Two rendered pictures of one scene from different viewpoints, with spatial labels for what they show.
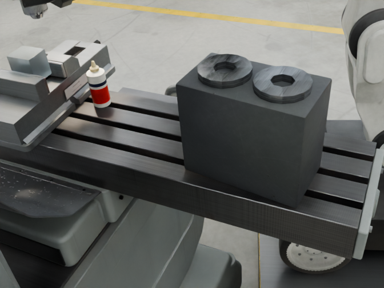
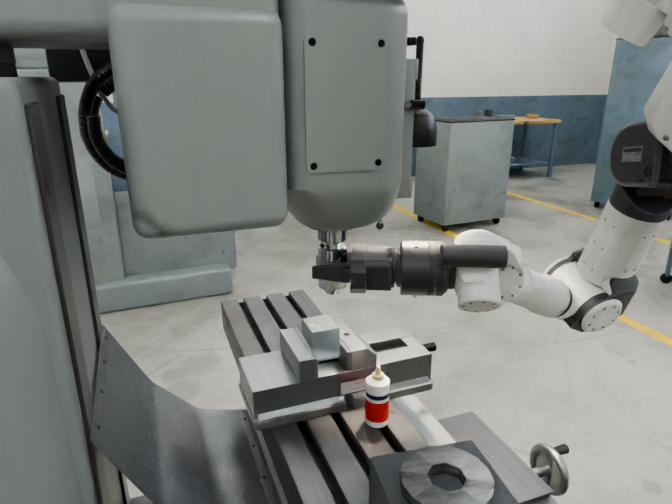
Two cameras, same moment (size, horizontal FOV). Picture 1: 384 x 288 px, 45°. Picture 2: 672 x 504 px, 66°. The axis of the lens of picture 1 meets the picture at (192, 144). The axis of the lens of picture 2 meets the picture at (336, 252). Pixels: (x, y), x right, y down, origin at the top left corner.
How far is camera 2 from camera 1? 0.38 m
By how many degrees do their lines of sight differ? 41
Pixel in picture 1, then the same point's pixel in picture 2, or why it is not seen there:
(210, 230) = not seen: outside the picture
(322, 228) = not seen: outside the picture
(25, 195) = (222, 476)
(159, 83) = (597, 426)
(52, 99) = (319, 386)
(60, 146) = (286, 445)
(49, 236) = not seen: outside the picture
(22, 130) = (262, 403)
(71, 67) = (361, 360)
